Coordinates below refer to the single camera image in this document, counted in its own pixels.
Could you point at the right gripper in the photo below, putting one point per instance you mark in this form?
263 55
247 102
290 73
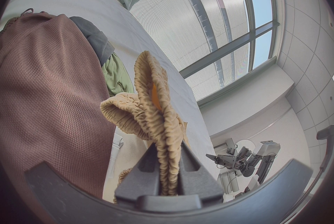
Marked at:
225 161

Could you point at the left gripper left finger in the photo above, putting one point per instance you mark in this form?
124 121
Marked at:
141 181

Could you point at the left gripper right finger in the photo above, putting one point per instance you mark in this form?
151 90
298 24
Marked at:
198 181

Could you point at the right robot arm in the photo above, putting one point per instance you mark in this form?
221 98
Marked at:
266 151

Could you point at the bed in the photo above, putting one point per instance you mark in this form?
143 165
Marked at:
156 40

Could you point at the white garment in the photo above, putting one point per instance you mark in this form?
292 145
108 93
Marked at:
117 144

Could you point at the green garment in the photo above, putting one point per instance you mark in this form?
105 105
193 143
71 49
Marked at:
117 79

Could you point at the brown garment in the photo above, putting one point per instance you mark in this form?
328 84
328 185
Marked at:
52 87

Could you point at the window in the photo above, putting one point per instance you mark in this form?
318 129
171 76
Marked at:
195 22

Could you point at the black garment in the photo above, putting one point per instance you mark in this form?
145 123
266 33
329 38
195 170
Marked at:
96 38

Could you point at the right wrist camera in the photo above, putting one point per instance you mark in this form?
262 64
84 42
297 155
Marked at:
230 146

